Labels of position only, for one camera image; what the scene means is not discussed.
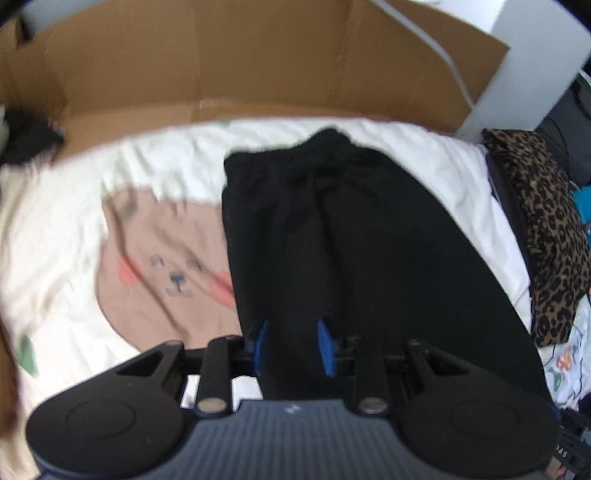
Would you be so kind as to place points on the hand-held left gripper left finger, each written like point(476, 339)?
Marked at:
point(262, 350)

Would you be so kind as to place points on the brown garment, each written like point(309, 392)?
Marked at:
point(7, 392)

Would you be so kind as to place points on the teal cloth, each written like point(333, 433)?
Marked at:
point(584, 201)

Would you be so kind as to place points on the leopard print cloth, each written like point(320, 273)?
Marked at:
point(545, 221)

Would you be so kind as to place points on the flattened cardboard box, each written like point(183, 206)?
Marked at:
point(231, 55)

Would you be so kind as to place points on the white letter print garment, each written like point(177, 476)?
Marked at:
point(570, 364)

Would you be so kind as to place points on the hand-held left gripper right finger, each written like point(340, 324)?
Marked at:
point(325, 350)

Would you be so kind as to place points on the bear print bed sheet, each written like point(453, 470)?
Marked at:
point(69, 194)

